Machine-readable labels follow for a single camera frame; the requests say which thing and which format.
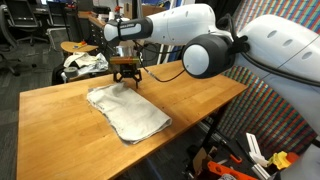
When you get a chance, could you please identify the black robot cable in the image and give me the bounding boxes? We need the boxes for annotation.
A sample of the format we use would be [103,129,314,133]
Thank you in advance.
[133,39,188,84]

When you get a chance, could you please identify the cardboard box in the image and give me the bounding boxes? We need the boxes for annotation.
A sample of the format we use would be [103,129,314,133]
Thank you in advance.
[192,146,217,173]

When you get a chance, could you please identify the wooden workbench with drawers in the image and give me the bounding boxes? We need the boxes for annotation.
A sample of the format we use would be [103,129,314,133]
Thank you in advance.
[78,11,116,60]

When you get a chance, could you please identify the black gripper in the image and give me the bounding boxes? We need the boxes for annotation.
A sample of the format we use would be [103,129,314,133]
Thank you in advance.
[113,64,142,89]

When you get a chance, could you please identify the black office chair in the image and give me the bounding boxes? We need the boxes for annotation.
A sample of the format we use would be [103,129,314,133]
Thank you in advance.
[0,4,20,76]

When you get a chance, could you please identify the grey tape roll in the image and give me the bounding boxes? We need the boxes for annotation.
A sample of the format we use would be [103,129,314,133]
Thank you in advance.
[64,67,78,78]

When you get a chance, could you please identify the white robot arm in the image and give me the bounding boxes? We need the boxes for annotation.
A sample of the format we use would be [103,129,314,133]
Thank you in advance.
[104,4,320,133]

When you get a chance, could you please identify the crumpled white cloth on chair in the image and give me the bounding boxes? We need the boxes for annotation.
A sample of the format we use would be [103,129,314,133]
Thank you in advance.
[63,52,109,74]

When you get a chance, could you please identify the black table leg frame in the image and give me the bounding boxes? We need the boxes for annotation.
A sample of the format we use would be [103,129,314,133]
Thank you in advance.
[185,105,227,173]

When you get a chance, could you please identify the white cloth towel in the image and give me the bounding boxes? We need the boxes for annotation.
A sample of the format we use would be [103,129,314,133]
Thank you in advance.
[87,83,172,144]

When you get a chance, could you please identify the round wooden stool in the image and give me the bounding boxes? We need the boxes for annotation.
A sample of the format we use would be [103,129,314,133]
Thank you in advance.
[60,41,97,53]

